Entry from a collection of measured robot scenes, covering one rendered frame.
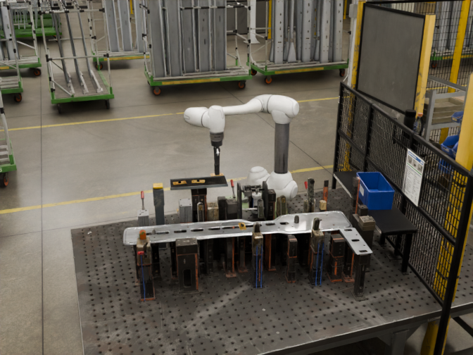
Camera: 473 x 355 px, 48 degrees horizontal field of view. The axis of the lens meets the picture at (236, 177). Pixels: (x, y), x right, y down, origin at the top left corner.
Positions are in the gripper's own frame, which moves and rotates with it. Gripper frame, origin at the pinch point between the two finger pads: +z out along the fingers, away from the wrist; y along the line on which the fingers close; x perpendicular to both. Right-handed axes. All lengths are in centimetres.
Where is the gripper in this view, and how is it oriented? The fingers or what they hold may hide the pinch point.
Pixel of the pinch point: (217, 168)
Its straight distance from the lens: 341.9
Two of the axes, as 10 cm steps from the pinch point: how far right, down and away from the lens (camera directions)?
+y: 1.6, 4.0, -9.0
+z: -0.1, 9.1, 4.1
